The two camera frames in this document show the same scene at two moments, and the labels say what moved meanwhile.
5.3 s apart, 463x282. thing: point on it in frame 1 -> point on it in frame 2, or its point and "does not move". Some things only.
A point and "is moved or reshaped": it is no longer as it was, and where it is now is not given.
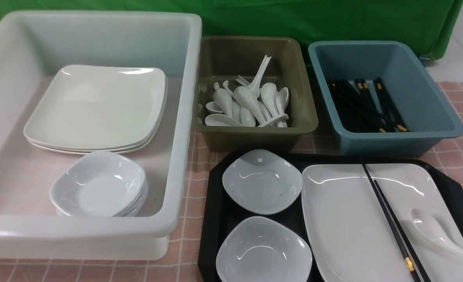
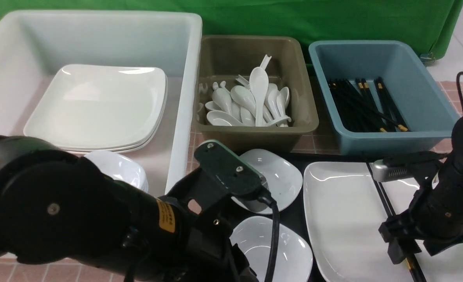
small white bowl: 263,181 does not move
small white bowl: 262,249 does not move
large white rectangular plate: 350,239 does not move
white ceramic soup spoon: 430,228 is moved or reshaped
